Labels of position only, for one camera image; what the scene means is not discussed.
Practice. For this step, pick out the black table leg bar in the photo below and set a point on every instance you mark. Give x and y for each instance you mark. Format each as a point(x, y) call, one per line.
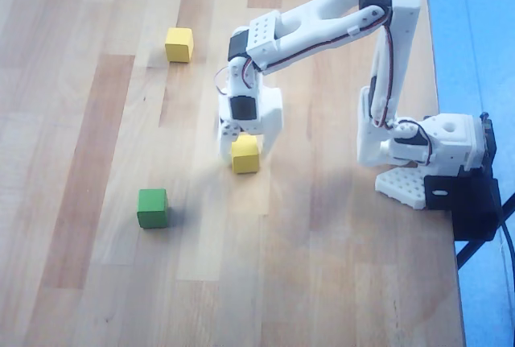
point(470, 248)

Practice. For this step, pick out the black table clamp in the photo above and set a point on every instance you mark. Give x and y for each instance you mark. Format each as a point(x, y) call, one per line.
point(470, 210)

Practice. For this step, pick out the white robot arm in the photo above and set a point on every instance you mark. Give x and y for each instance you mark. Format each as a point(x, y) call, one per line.
point(314, 13)

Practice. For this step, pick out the yellow wooden cube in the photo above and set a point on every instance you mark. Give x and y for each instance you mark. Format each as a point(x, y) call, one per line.
point(245, 158)
point(179, 45)

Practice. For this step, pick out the green wooden cube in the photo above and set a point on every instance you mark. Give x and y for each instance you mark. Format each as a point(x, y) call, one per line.
point(152, 208)

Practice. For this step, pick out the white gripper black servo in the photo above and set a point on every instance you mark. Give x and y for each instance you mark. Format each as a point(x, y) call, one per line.
point(273, 117)

